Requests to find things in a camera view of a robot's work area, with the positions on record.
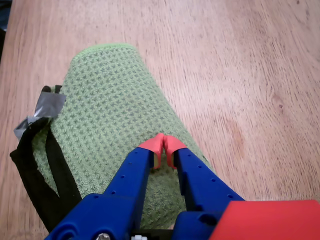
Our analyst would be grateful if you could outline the blue gripper finger with pink tip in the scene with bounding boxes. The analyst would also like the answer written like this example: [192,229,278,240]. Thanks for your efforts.
[44,132,165,240]
[162,135,245,240]

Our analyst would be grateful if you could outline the grey duct tape piece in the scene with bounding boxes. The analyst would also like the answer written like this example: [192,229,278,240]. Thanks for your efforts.
[13,91,67,141]

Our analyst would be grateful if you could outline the green waffle cloth black trim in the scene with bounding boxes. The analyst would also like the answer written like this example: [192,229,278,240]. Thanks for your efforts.
[9,43,216,232]

